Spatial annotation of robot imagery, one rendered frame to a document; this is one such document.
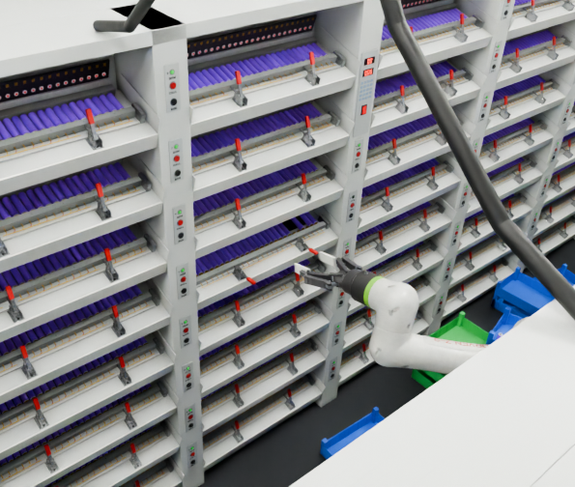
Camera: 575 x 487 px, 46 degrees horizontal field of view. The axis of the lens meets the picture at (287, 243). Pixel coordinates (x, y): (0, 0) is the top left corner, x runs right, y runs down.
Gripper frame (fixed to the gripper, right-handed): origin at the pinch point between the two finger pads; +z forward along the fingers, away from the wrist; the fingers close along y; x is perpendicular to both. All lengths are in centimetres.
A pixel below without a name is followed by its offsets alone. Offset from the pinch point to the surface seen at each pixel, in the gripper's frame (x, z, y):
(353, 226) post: -6.9, 20.2, 37.1
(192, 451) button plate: -74, 34, -35
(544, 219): -65, 37, 196
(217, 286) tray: -7.4, 22.6, -20.9
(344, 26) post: 64, 12, 30
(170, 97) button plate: 59, 6, -36
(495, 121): 12, 18, 119
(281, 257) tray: -7.5, 22.5, 5.4
